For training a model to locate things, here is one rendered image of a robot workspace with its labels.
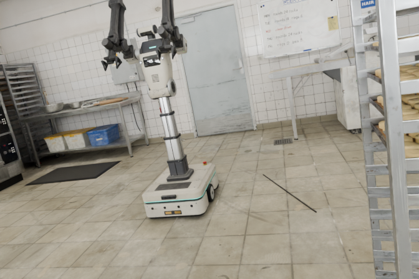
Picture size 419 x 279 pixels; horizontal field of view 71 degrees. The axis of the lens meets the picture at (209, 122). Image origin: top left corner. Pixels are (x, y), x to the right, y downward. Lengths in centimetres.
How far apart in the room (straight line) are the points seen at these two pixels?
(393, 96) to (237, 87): 426
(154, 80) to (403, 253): 206
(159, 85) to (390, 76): 197
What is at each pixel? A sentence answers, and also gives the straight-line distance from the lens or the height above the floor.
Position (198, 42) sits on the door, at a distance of 502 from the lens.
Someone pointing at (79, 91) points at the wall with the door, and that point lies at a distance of 602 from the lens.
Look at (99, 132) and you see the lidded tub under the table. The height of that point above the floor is 45.
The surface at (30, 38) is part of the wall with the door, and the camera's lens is 656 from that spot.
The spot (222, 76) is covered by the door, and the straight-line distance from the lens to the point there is 495.
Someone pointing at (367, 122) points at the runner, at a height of 87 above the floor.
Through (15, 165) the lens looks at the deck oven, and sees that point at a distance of 533.
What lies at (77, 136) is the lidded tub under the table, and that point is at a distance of 542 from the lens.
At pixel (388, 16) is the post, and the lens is 74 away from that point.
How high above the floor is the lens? 118
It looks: 11 degrees down
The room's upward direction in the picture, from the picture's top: 11 degrees counter-clockwise
